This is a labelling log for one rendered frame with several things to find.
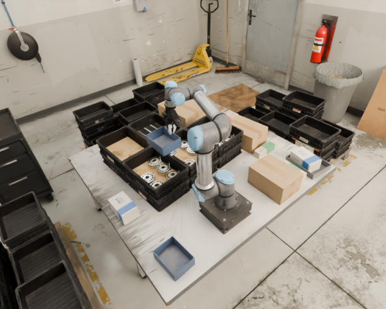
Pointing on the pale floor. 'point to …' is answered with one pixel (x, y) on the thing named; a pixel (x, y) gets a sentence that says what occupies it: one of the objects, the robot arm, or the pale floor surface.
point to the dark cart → (12, 161)
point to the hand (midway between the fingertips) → (171, 133)
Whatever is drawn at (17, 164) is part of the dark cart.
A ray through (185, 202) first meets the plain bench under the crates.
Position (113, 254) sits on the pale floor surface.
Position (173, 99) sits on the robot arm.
